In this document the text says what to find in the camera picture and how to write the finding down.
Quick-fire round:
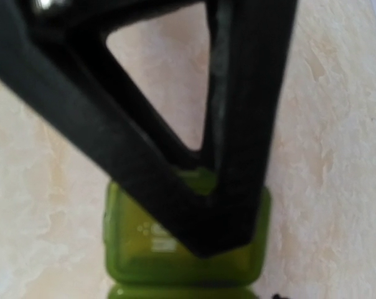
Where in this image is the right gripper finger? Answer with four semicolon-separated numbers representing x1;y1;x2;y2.
0;1;298;257

